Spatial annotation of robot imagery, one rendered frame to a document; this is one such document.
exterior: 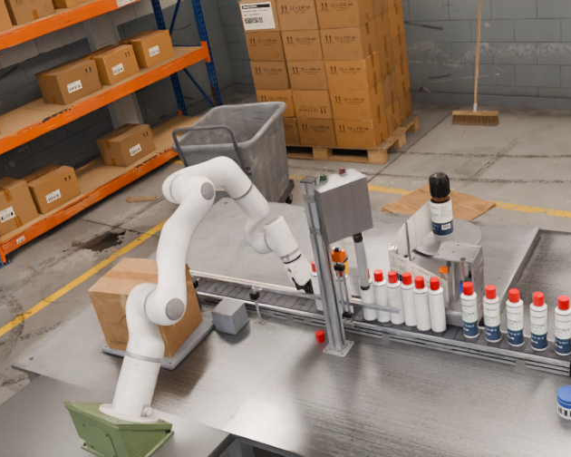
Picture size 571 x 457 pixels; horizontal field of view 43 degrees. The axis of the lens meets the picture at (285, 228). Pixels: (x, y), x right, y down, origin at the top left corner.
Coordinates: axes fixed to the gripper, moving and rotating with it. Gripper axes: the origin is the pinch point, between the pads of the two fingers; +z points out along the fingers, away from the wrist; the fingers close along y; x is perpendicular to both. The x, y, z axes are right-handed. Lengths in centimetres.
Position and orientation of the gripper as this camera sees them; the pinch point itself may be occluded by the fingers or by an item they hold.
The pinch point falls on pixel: (310, 292)
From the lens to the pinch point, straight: 279.6
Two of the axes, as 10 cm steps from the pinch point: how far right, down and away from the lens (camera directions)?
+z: 4.5, 8.6, 2.5
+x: -7.3, 2.0, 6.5
